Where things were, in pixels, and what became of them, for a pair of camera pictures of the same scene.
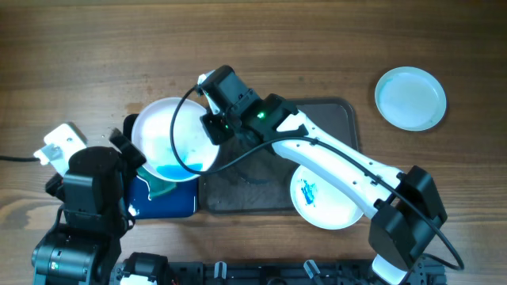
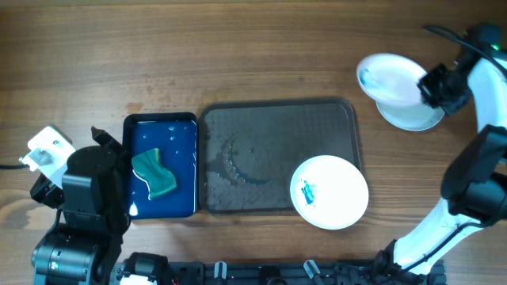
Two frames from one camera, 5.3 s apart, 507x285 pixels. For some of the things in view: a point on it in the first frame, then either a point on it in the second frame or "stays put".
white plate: x=151 y=134 -> x=391 y=78
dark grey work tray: x=249 y=180 stays put
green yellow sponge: x=156 y=185 stays put
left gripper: x=137 y=159 -> x=122 y=151
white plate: x=321 y=203 stays put
